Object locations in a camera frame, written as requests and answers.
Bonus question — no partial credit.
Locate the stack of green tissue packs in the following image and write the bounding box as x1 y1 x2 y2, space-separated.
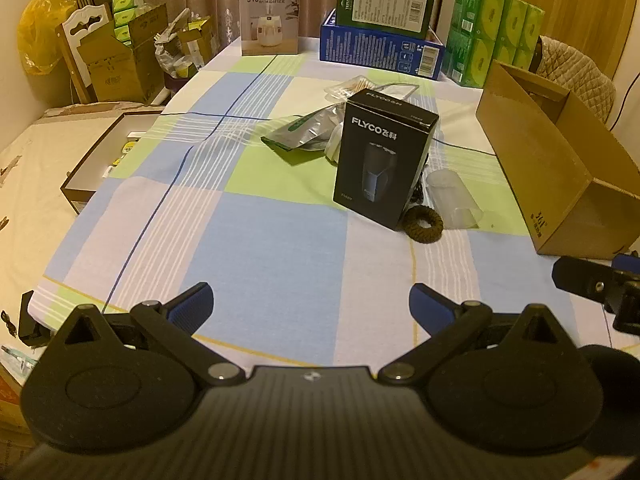
445 0 546 88

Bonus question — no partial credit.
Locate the small cardboard carton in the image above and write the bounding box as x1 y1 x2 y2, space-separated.
177 12 221 68

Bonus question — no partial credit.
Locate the flat brown tray box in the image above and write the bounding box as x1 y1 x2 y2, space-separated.
60 110 166 216

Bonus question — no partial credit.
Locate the black shaver box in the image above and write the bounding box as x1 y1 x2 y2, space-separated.
333 89 440 232

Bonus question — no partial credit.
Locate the clear plastic cup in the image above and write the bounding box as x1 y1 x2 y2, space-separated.
426 169 485 231

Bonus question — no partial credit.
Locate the clear plastic bag of items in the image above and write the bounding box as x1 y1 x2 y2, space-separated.
154 10 201 81

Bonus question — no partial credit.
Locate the yellow plastic bag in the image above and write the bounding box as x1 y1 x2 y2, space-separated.
17 0 81 76

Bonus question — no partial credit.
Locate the cream printed bedsheet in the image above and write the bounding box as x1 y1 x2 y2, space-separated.
0 105 131 321

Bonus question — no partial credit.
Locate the dark wall charger cable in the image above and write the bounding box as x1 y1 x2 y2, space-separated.
606 82 635 127

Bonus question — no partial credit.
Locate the blue box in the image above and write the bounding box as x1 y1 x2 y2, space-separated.
319 8 446 81

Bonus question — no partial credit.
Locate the cotton swab bag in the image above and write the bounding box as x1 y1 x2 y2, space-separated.
324 76 372 104

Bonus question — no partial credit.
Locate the checkered tablecloth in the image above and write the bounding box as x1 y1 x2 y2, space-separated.
30 40 640 376

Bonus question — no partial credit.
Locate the white humidifier box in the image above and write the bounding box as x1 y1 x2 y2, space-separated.
238 0 302 57

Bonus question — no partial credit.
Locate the silver foil bag green label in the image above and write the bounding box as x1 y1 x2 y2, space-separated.
260 105 348 153

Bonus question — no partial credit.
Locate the quilted chair cover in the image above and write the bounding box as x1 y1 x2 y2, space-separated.
530 35 617 123

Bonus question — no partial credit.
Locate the green box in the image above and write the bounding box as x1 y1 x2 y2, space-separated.
335 0 437 40

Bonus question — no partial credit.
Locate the brown hair tie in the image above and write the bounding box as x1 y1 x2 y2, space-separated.
402 206 445 245

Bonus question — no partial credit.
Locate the tall open cardboard carton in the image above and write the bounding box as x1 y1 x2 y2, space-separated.
77 2 171 103

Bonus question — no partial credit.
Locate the wooden door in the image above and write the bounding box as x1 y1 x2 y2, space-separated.
462 0 640 78

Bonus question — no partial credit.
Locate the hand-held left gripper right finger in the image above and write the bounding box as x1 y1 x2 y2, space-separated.
376 282 576 387

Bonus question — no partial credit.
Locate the white wooden chair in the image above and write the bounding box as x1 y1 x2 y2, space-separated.
55 4 113 103

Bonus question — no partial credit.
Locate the brown cardboard box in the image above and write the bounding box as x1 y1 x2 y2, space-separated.
475 59 640 260

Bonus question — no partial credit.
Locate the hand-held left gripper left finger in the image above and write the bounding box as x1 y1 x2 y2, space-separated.
37 281 247 387

